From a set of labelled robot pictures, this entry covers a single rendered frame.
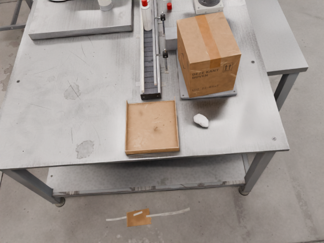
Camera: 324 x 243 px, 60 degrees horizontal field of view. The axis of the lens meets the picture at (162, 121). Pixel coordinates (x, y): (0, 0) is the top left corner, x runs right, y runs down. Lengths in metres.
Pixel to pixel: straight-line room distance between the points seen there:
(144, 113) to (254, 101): 0.58
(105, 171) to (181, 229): 0.67
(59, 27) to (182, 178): 1.29
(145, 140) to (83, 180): 0.80
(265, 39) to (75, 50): 1.17
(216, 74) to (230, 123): 0.26
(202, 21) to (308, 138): 1.43
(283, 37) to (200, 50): 0.70
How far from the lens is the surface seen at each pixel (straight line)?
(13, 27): 3.45
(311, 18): 3.48
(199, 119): 1.42
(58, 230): 2.30
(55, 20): 2.09
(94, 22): 1.98
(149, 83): 1.54
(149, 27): 1.81
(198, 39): 1.40
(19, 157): 1.60
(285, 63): 1.77
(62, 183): 2.14
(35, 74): 1.88
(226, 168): 2.02
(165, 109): 1.49
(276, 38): 1.89
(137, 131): 1.44
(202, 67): 1.34
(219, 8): 2.01
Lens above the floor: 2.08
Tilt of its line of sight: 59 degrees down
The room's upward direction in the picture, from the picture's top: 8 degrees counter-clockwise
